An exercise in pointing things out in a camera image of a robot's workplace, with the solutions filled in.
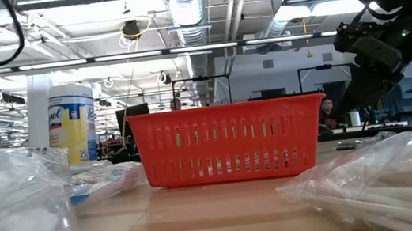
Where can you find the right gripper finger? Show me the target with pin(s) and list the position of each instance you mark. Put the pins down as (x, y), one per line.
(349, 98)
(362, 103)

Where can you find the black comb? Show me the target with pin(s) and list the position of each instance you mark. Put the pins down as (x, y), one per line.
(346, 146)

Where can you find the red plastic basket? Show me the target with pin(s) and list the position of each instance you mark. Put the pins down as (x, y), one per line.
(225, 111)

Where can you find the person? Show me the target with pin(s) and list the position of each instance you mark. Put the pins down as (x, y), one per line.
(326, 107)
(175, 103)

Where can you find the dark monitor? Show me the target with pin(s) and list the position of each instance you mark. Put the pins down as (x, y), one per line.
(135, 110)

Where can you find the long ceiling light strip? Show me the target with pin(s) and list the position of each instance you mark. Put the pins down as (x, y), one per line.
(126, 56)

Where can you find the white yellow wipes canister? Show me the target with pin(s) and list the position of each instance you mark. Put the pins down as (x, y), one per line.
(76, 128)

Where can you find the white pillar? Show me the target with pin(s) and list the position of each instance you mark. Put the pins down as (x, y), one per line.
(41, 121)

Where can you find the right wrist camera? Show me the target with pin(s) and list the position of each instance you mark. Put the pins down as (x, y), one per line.
(376, 49)

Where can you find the black stand frame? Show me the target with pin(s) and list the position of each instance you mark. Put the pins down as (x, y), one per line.
(201, 78)
(323, 67)

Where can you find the wide silver ventilation duct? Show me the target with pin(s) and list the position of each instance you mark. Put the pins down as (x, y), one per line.
(188, 14)

